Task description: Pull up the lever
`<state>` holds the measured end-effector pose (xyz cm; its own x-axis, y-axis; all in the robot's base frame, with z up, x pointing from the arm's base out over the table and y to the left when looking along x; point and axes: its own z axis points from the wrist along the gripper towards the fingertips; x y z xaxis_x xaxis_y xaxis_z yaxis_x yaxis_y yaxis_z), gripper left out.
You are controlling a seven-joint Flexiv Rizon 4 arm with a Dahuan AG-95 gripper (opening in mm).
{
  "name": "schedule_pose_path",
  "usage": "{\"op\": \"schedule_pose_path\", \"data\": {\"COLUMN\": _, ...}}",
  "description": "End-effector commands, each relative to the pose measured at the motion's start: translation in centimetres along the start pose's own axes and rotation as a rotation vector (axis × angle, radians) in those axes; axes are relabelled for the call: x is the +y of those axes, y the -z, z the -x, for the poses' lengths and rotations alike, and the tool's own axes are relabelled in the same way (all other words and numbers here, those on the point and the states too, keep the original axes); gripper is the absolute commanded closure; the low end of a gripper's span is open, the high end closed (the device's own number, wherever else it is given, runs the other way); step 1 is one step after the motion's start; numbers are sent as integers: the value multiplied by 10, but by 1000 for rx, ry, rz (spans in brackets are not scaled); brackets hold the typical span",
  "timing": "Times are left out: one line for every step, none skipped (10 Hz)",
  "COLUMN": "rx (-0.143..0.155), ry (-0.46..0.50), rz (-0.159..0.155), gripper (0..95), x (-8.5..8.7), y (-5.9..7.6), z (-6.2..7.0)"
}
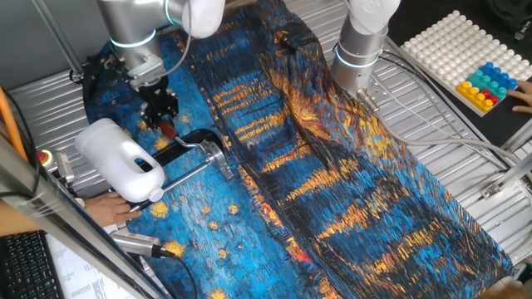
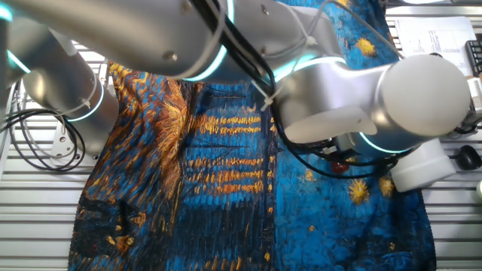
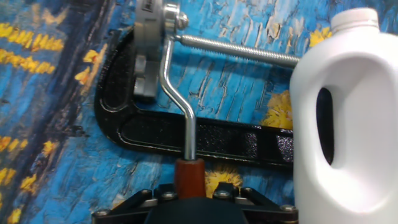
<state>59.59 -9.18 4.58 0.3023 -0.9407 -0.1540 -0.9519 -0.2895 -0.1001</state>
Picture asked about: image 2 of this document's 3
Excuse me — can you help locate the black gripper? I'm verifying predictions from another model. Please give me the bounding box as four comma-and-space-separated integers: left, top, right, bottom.
312, 137, 365, 161

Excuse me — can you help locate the printed white paper sheet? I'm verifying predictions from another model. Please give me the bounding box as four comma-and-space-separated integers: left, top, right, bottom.
393, 17, 477, 78

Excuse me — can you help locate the black base cable loop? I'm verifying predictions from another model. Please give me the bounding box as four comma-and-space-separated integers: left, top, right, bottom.
0, 108, 87, 172

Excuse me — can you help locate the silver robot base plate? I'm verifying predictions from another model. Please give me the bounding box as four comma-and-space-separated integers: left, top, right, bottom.
50, 122, 102, 166

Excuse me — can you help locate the white plastic jug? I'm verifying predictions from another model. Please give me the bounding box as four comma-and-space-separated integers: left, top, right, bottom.
389, 138, 457, 193

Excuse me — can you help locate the starry night painted tablecloth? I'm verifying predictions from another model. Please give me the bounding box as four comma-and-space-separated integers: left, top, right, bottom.
67, 0, 438, 271

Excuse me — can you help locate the black keyboard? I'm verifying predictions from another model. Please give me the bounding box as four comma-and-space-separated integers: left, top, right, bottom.
465, 39, 482, 78

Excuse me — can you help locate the lever with red-brown wooden handle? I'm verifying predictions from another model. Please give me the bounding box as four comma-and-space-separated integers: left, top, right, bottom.
330, 160, 350, 175

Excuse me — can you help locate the black round knob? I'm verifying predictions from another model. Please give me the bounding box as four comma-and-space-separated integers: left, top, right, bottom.
447, 145, 482, 172

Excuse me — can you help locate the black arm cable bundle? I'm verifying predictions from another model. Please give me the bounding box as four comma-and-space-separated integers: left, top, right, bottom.
190, 0, 400, 180

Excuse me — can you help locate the ribbed silver camera box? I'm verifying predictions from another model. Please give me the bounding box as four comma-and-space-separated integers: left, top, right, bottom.
466, 77, 482, 116

